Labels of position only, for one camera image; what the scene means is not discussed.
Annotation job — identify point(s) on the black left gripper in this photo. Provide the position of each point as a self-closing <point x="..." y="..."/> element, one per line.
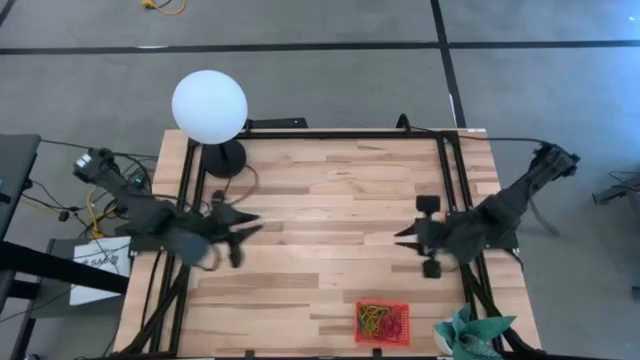
<point x="222" y="222"/>

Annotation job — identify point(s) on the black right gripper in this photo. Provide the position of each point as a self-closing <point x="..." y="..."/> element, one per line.
<point x="435" y="237"/>

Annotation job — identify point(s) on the long red rubber band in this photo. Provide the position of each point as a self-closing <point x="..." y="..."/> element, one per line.
<point x="392" y="326"/>

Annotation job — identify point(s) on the green rubber band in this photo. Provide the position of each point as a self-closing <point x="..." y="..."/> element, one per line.
<point x="367" y="327"/>

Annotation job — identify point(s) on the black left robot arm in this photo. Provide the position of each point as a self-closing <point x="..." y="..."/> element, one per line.
<point x="145" y="215"/>

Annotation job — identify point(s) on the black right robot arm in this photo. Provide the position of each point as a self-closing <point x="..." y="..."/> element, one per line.
<point x="500" y="210"/>

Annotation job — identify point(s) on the orange plastic mesh bin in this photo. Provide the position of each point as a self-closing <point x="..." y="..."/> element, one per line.
<point x="402" y="306"/>

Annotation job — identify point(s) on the white bowl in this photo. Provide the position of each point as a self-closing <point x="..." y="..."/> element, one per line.
<point x="441" y="345"/>

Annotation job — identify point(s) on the teal green cloth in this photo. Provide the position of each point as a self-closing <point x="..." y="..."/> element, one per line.
<point x="475" y="335"/>

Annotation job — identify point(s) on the white globe lamp black base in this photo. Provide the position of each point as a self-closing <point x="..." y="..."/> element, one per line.
<point x="210" y="107"/>

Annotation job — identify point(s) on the white paper sheet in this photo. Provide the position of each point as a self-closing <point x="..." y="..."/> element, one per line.
<point x="90" y="299"/>

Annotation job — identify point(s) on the black metal stand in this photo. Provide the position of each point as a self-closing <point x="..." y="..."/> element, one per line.
<point x="60" y="267"/>

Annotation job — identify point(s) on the grey stand leg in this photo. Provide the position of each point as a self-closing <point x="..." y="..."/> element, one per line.
<point x="620" y="189"/>

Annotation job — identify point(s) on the black desk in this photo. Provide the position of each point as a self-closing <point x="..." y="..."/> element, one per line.
<point x="15" y="170"/>

